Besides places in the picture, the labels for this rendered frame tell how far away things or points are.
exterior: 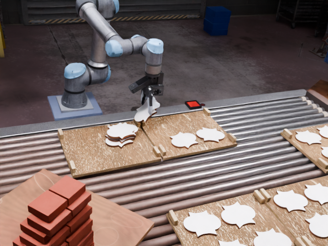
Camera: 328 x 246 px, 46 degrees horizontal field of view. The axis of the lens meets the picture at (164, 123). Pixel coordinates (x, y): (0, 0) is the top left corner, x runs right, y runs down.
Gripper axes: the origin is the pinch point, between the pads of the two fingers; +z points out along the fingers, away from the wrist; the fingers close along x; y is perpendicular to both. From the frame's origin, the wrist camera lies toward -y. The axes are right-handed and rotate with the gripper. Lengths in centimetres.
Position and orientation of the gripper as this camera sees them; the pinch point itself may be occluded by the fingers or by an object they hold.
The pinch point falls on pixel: (145, 109)
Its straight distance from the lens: 192.5
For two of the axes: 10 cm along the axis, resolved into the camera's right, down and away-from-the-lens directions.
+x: -4.0, -5.1, 7.6
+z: -1.0, 8.5, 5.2
